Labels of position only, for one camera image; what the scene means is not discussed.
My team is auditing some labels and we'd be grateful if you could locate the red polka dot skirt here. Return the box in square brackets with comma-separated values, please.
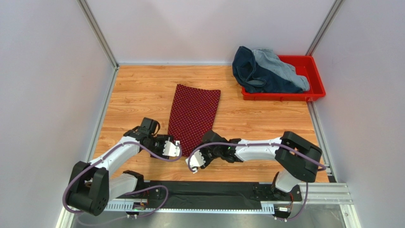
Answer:
[168, 84, 221, 157]

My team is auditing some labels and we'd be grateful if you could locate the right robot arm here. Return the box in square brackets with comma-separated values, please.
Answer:
[187, 130, 326, 193]

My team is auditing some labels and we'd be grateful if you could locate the aluminium frame rail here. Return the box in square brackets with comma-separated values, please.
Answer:
[57, 183, 359, 228]

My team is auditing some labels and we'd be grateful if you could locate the dark blue denim skirt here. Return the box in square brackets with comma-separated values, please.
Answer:
[232, 46, 304, 94]

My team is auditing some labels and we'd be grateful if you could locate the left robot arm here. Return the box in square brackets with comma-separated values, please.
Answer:
[62, 117, 182, 216]

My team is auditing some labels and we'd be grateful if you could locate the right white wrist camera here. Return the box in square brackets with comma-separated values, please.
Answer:
[185, 150, 205, 173]

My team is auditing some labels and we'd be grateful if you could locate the red plastic bin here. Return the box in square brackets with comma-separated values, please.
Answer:
[241, 55, 326, 102]

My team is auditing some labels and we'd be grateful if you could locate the light blue denim skirt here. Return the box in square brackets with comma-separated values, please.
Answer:
[252, 48, 310, 92]

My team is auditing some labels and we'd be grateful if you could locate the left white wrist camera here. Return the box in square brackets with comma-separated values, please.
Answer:
[163, 141, 182, 157]

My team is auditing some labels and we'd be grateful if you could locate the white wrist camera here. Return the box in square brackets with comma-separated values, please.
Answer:
[185, 150, 205, 173]
[163, 141, 182, 157]

